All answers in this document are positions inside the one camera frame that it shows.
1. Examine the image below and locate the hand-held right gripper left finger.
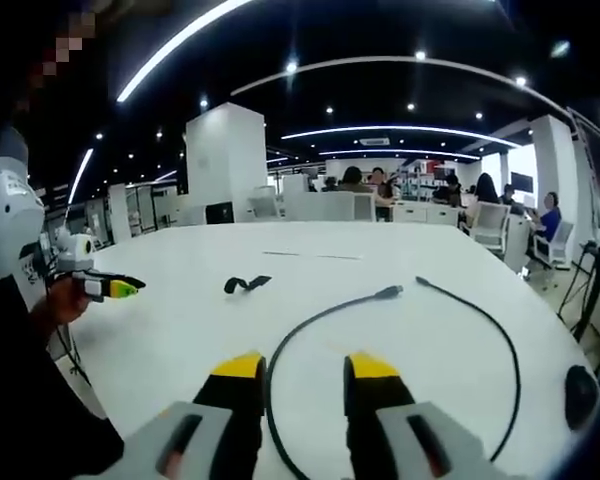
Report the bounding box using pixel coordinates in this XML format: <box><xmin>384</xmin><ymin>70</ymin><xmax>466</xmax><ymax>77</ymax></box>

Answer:
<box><xmin>87</xmin><ymin>349</ymin><xmax>268</xmax><ymax>480</ymax></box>

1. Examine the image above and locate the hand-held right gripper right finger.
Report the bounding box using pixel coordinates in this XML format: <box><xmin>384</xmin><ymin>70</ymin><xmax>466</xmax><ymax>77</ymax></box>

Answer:
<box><xmin>342</xmin><ymin>351</ymin><xmax>514</xmax><ymax>480</ymax></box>

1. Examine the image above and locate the black Velcro strap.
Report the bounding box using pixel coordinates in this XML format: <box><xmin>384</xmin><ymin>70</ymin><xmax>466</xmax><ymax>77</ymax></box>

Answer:
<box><xmin>223</xmin><ymin>274</ymin><xmax>273</xmax><ymax>295</ymax></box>

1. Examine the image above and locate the black charging cable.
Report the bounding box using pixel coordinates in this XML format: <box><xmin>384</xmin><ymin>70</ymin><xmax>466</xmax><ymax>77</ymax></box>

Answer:
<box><xmin>265</xmin><ymin>276</ymin><xmax>523</xmax><ymax>480</ymax></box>

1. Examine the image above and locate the white desk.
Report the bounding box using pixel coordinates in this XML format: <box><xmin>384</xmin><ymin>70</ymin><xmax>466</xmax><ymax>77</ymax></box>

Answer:
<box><xmin>49</xmin><ymin>219</ymin><xmax>600</xmax><ymax>480</ymax></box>

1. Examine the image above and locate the white desk partition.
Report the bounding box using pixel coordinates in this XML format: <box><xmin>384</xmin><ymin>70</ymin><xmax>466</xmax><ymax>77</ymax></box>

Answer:
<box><xmin>283</xmin><ymin>191</ymin><xmax>356</xmax><ymax>222</ymax></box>

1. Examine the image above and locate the person's left hand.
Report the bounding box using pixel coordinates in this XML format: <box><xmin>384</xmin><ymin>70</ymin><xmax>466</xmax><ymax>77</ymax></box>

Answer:
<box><xmin>29</xmin><ymin>275</ymin><xmax>89</xmax><ymax>334</ymax></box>

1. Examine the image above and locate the white worn chest device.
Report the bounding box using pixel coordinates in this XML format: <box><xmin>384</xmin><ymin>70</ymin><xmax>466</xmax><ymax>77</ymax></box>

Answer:
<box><xmin>0</xmin><ymin>127</ymin><xmax>47</xmax><ymax>284</ymax></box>

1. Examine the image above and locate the black monitor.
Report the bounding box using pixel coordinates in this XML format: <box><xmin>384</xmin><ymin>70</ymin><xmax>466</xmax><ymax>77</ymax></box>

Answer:
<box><xmin>205</xmin><ymin>201</ymin><xmax>236</xmax><ymax>225</ymax></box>

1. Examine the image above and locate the person's black clothing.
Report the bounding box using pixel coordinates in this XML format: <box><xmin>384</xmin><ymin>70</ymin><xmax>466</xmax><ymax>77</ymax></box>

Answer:
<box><xmin>0</xmin><ymin>269</ymin><xmax>127</xmax><ymax>480</ymax></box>

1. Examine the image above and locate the white square pillar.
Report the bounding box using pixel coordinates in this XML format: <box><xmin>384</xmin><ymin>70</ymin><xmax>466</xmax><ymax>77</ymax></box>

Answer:
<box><xmin>184</xmin><ymin>101</ymin><xmax>269</xmax><ymax>225</ymax></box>

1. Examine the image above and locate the white low cabinet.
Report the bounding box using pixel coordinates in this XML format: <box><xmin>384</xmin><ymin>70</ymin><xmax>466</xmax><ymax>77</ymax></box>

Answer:
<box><xmin>392</xmin><ymin>203</ymin><xmax>462</xmax><ymax>227</ymax></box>

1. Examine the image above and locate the white office chair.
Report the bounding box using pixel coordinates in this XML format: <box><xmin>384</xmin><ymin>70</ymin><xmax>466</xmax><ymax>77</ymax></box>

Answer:
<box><xmin>472</xmin><ymin>201</ymin><xmax>512</xmax><ymax>252</ymax></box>
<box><xmin>534</xmin><ymin>219</ymin><xmax>575</xmax><ymax>269</ymax></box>
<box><xmin>352</xmin><ymin>192</ymin><xmax>377</xmax><ymax>222</ymax></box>

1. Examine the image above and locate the dark round object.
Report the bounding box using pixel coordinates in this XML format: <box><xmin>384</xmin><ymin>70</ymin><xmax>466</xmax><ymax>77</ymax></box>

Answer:
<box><xmin>564</xmin><ymin>364</ymin><xmax>600</xmax><ymax>432</ymax></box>

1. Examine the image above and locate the black tripod stand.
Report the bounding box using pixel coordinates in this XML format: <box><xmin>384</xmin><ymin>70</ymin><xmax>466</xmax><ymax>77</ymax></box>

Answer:
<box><xmin>558</xmin><ymin>238</ymin><xmax>600</xmax><ymax>346</ymax></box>

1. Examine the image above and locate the thin black device cable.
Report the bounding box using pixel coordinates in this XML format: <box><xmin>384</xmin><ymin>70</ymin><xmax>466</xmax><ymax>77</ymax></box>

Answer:
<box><xmin>43</xmin><ymin>259</ymin><xmax>92</xmax><ymax>387</ymax></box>

